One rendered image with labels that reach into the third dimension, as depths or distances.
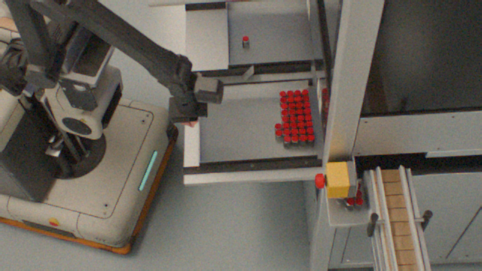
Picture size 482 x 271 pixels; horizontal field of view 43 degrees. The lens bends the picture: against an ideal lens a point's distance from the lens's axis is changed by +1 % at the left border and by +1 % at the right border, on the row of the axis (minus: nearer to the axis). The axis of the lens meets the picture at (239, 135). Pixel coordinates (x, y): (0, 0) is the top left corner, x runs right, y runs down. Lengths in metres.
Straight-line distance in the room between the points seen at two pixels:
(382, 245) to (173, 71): 0.69
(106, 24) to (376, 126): 0.68
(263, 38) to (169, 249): 1.05
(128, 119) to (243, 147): 0.93
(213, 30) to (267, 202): 0.92
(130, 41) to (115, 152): 1.25
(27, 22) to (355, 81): 0.71
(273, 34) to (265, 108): 0.29
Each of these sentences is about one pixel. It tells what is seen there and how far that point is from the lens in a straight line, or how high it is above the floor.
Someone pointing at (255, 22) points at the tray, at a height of 0.88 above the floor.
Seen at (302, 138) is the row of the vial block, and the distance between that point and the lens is 1.77.
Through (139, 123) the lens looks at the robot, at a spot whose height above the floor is 0.28.
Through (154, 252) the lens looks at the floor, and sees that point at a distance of 2.66.
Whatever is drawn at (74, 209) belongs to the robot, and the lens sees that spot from 2.50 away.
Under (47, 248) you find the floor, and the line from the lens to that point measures 2.79.
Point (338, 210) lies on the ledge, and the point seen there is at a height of 0.88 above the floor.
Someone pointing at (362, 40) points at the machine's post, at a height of 1.50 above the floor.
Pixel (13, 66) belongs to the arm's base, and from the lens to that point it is 1.66.
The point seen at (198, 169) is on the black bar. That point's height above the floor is 0.90.
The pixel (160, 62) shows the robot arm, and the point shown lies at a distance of 1.41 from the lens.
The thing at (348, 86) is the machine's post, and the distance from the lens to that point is 1.36.
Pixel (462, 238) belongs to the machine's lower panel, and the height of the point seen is 0.36.
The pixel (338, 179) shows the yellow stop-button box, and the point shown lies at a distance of 1.60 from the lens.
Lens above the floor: 2.46
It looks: 59 degrees down
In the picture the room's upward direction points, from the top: 6 degrees counter-clockwise
